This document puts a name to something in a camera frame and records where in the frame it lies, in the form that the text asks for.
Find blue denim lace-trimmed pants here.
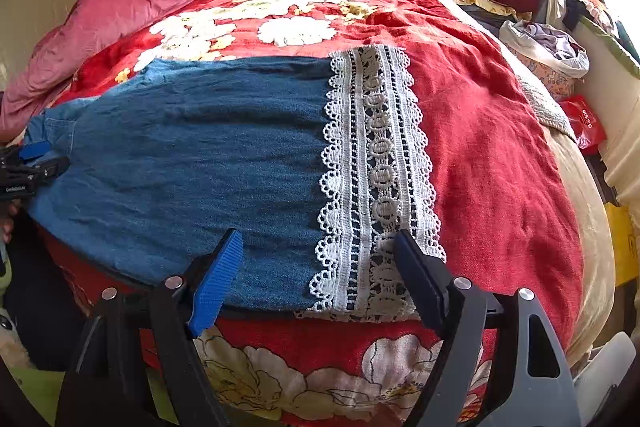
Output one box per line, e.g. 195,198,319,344
24,44,445,322

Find left hand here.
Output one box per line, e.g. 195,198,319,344
0,199,21,244

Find pink crumpled duvet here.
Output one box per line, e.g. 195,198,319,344
1,0,194,143

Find beige bed sheet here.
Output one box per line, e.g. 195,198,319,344
518,72,615,365

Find red floral blanket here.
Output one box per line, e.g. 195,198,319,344
45,0,584,426

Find yellow bag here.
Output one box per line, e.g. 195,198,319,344
604,202,639,287

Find red plastic bag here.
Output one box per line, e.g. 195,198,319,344
560,94,606,155

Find basket of laundry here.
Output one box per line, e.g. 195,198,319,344
499,20,590,101

